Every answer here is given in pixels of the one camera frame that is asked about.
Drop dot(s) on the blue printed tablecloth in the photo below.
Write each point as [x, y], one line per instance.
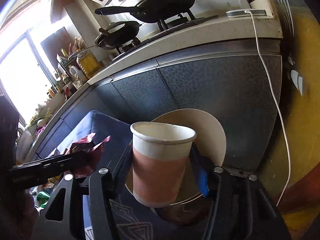
[133, 220]

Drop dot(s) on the gas stove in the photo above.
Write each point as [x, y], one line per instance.
[175, 28]

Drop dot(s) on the black frying pan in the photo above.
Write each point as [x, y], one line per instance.
[151, 11]

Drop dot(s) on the green drink can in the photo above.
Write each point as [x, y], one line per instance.
[42, 198]

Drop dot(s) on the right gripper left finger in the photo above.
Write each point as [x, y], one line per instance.
[63, 216]

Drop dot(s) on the pink foil wrapper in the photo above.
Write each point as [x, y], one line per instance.
[92, 153]

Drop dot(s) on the white plastic jug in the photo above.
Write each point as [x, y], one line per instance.
[77, 74]

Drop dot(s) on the pink white paper cup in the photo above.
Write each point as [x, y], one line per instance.
[160, 154]

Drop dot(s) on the white power bank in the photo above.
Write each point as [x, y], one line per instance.
[245, 12]

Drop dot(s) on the black wok with spatula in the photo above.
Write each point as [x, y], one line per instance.
[115, 36]

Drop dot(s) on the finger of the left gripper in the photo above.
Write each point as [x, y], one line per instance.
[46, 168]

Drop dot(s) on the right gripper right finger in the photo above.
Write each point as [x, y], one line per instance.
[241, 207]

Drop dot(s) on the yellow cooking oil bottle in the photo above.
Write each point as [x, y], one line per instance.
[88, 64]

